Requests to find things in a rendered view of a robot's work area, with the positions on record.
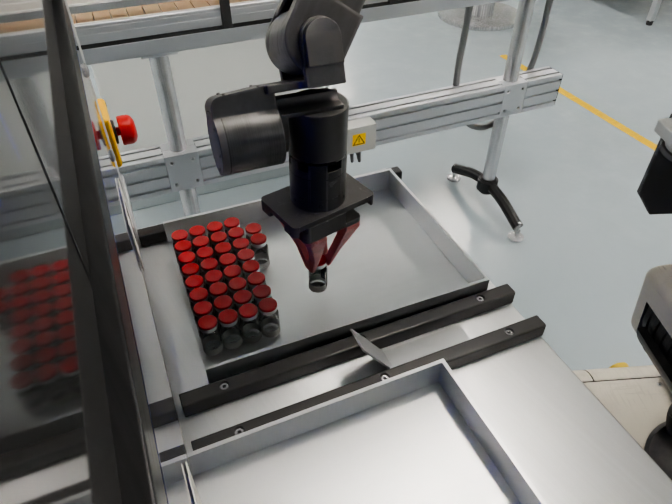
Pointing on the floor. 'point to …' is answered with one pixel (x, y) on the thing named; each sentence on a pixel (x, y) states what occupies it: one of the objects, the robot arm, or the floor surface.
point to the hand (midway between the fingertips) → (318, 260)
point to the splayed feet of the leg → (491, 195)
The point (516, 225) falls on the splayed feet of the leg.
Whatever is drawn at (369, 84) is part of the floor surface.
